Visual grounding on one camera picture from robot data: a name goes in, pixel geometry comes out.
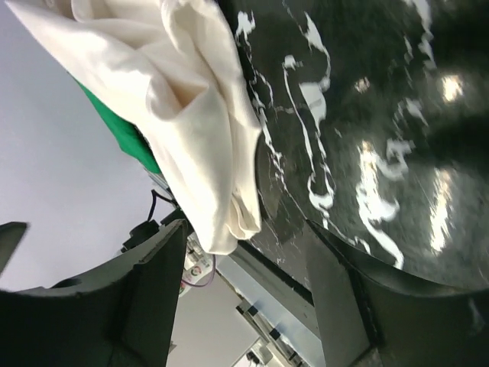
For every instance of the folded green t-shirt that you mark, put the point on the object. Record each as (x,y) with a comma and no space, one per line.
(128,137)

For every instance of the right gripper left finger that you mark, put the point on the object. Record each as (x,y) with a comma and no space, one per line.
(120,313)

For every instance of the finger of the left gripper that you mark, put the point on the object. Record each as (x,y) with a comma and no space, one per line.
(11,233)

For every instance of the white printed t-shirt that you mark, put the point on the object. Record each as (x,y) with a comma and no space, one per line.
(171,68)

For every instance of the black marble table mat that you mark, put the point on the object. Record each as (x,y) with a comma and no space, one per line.
(375,128)

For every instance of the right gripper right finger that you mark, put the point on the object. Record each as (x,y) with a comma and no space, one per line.
(369,312)

